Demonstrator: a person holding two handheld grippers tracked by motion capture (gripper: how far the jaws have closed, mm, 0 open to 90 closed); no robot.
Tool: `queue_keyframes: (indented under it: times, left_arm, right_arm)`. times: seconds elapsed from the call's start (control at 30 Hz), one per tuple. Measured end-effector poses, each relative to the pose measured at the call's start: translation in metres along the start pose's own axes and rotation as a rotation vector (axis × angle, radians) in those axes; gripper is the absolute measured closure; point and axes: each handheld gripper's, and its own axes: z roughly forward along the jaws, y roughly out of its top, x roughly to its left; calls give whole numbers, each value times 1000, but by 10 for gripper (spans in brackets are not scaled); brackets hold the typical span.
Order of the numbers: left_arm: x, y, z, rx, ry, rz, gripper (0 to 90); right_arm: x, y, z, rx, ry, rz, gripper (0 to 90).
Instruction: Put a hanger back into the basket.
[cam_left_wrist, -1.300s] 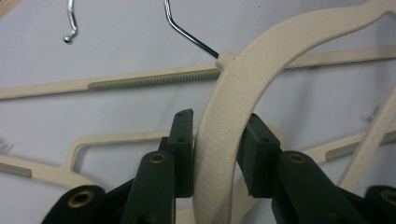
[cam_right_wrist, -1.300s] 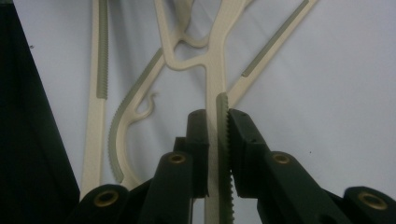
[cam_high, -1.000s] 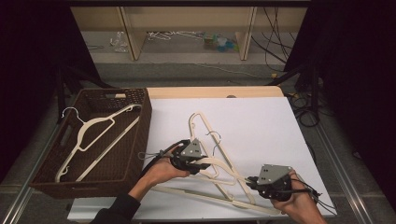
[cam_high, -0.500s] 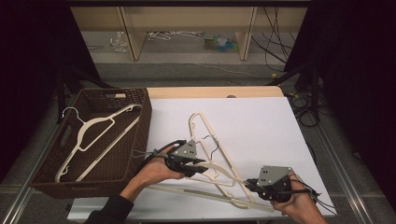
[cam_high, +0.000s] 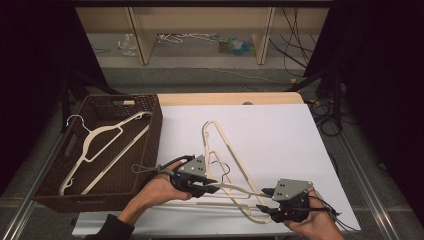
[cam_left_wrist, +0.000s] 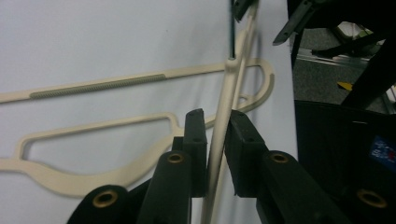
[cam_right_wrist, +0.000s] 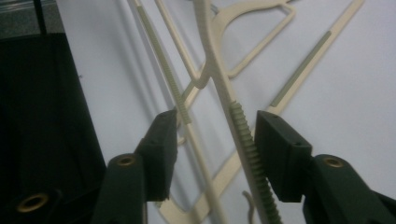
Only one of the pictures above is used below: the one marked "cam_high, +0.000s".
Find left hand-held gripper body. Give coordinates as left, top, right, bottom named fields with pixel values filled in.
left=169, top=154, right=209, bottom=194

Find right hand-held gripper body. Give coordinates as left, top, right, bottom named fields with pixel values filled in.
left=270, top=178, right=314, bottom=224

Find brown woven basket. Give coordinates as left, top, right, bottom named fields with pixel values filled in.
left=31, top=93, right=164, bottom=214

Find person's left hand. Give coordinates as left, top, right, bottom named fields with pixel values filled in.
left=137, top=161, right=193, bottom=210

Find person's right hand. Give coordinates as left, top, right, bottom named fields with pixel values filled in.
left=284, top=186, right=346, bottom=240

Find white table sheet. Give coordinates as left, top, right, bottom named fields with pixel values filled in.
left=71, top=103, right=362, bottom=238

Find black tripod stand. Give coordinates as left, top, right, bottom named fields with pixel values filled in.
left=57, top=68, right=122, bottom=134
left=285, top=66, right=345, bottom=132

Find colourful plastic toys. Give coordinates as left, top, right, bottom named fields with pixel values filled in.
left=217, top=35, right=257, bottom=57

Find white hangers on floor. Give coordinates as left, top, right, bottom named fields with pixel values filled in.
left=157, top=32, right=218, bottom=45

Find clear plastic bag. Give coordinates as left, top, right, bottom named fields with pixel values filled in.
left=116, top=33, right=139, bottom=57

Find light wooden shelf unit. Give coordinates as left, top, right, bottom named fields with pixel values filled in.
left=75, top=6, right=331, bottom=66

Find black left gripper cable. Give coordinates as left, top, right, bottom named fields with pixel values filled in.
left=143, top=154, right=196, bottom=192

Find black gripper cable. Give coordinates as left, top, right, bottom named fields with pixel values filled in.
left=143, top=154, right=196, bottom=192
left=308, top=194, right=362, bottom=233

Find grey strap loop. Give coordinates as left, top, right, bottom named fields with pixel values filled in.
left=131, top=162, right=175, bottom=177

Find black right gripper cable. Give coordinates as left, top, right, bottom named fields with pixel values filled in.
left=308, top=194, right=362, bottom=233

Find metal floor rail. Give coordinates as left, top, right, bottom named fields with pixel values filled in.
left=0, top=133, right=66, bottom=240
left=334, top=131, right=401, bottom=240

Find coiled black floor cables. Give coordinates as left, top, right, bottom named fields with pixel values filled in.
left=307, top=98, right=345, bottom=138

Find white floor cable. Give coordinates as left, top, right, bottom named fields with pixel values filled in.
left=209, top=66, right=295, bottom=85

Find hanging black cables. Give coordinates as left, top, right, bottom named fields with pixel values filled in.
left=268, top=6, right=322, bottom=78

